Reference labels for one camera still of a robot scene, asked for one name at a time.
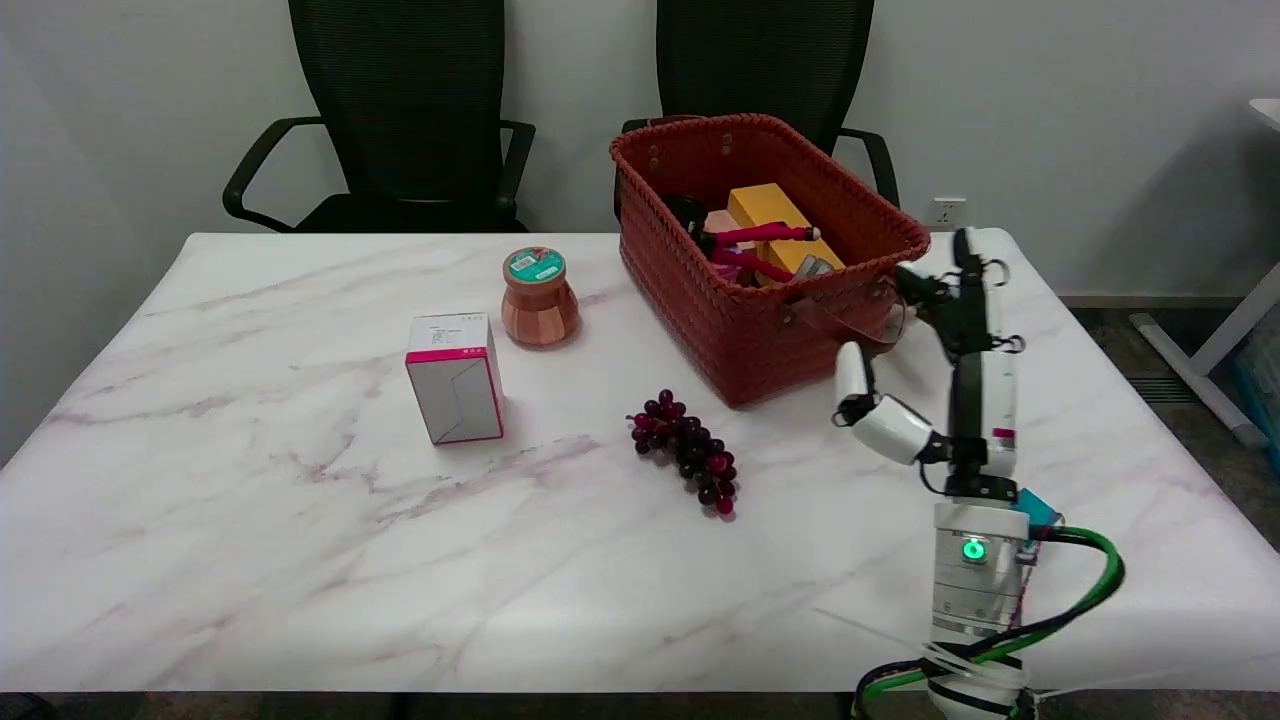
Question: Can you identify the yellow box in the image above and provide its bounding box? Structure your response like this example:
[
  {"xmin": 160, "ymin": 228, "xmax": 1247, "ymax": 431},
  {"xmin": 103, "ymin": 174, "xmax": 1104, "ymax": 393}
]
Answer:
[{"xmin": 727, "ymin": 183, "xmax": 846, "ymax": 287}]

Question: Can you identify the white desk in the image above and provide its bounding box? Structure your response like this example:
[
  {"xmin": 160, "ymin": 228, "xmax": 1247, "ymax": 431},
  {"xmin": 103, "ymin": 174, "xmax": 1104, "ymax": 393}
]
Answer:
[{"xmin": 1130, "ymin": 98, "xmax": 1280, "ymax": 451}]

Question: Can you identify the pink flexible tripod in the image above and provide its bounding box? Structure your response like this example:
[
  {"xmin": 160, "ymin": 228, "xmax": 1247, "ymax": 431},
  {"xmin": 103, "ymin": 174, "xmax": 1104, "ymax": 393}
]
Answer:
[{"xmin": 662, "ymin": 195, "xmax": 822, "ymax": 285}]

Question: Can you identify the red woven basket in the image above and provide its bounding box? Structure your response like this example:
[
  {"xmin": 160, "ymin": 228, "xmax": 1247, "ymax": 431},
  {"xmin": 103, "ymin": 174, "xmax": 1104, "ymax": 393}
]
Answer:
[{"xmin": 609, "ymin": 113, "xmax": 932, "ymax": 409}]

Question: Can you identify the pale pink box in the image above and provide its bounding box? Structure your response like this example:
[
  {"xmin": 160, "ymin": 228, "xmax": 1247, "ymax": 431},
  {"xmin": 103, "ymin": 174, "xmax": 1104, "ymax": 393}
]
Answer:
[{"xmin": 703, "ymin": 210, "xmax": 757, "ymax": 253}]

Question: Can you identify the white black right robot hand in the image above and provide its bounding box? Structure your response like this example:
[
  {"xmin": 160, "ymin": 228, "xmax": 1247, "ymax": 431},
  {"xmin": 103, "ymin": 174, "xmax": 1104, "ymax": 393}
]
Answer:
[{"xmin": 833, "ymin": 227, "xmax": 1027, "ymax": 498}]

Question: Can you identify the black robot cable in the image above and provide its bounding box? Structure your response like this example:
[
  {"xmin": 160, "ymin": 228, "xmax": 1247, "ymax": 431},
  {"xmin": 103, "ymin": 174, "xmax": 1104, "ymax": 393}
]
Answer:
[{"xmin": 850, "ymin": 528, "xmax": 1126, "ymax": 720}]

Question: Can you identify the teal cube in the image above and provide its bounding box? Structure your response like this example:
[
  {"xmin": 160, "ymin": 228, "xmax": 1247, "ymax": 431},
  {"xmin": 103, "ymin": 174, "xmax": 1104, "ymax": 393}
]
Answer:
[{"xmin": 1017, "ymin": 488, "xmax": 1064, "ymax": 531}]

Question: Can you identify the blue bin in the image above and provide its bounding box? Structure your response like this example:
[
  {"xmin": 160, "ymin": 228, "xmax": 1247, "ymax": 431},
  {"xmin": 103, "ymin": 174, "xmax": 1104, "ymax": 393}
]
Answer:
[{"xmin": 1232, "ymin": 330, "xmax": 1280, "ymax": 473}]

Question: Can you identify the black mesh office chair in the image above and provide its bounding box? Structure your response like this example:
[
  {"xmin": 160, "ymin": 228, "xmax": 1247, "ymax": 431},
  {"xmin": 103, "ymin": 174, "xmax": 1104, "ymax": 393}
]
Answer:
[
  {"xmin": 222, "ymin": 0, "xmax": 537, "ymax": 234},
  {"xmin": 613, "ymin": 0, "xmax": 901, "ymax": 217}
]

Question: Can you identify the orange jar teal lid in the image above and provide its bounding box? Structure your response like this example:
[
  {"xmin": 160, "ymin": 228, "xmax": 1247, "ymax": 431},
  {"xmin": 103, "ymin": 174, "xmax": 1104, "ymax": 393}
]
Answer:
[{"xmin": 501, "ymin": 247, "xmax": 582, "ymax": 348}]

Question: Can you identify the white paper box pink stripe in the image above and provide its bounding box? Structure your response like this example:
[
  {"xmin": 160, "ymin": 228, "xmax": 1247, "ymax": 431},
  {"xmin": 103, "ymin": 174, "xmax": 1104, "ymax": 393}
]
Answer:
[{"xmin": 405, "ymin": 312, "xmax": 505, "ymax": 446}]

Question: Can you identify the dark red grape bunch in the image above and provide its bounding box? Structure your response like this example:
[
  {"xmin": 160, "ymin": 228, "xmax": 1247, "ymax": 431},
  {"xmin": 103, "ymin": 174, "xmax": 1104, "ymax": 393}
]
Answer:
[{"xmin": 627, "ymin": 389, "xmax": 739, "ymax": 516}]

